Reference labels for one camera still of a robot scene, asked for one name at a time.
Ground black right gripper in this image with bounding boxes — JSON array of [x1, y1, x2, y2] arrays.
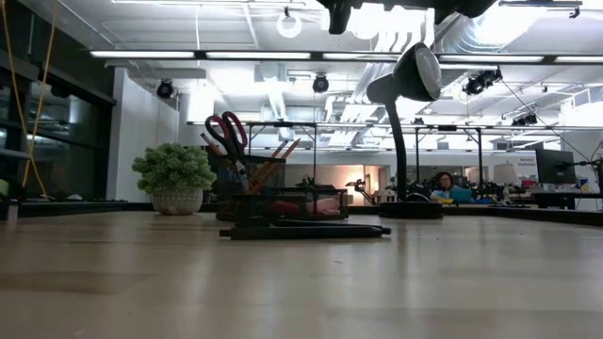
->
[[315, 0, 496, 35]]

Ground orange pencil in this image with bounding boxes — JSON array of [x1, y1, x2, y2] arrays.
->
[[253, 137, 302, 194], [200, 132, 225, 159], [248, 139, 289, 195]]

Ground red-handled scissors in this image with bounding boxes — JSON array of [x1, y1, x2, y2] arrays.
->
[[204, 110, 251, 194]]

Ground black pen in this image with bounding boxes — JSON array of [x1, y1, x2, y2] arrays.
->
[[219, 224, 392, 241], [271, 218, 381, 229]]

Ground red eraser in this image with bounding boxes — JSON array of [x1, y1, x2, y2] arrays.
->
[[270, 200, 307, 217]]

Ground black mesh desk organizer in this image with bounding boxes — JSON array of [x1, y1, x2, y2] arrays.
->
[[215, 153, 350, 225]]

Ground dark office desk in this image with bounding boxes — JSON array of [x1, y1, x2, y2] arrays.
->
[[530, 190, 603, 211]]

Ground black desk lamp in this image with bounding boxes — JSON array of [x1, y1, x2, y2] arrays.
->
[[366, 41, 444, 220]]

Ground long ceiling light strip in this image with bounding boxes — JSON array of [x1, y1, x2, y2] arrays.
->
[[554, 55, 603, 64], [89, 50, 197, 60], [437, 54, 546, 64], [205, 50, 312, 60]]

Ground black ceiling spotlight cluster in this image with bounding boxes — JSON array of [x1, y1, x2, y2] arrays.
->
[[462, 68, 504, 97]]

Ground person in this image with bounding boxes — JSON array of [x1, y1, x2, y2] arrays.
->
[[429, 170, 461, 203]]

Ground blue laptop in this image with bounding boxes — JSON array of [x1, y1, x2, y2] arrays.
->
[[449, 187, 475, 204]]

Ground black computer monitor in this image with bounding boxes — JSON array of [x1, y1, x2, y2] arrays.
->
[[535, 148, 579, 186]]

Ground green plant in white pot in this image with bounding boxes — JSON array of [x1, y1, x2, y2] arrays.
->
[[131, 142, 218, 217]]

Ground silver ventilation duct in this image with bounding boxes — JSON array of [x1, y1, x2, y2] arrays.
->
[[432, 8, 603, 54]]

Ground white ring light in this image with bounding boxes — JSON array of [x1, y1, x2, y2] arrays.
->
[[276, 11, 302, 40]]

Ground black aluminium table frame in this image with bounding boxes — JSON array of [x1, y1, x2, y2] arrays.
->
[[4, 198, 603, 227]]

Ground yellow cable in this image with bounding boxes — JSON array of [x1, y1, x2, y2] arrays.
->
[[0, 0, 60, 199]]

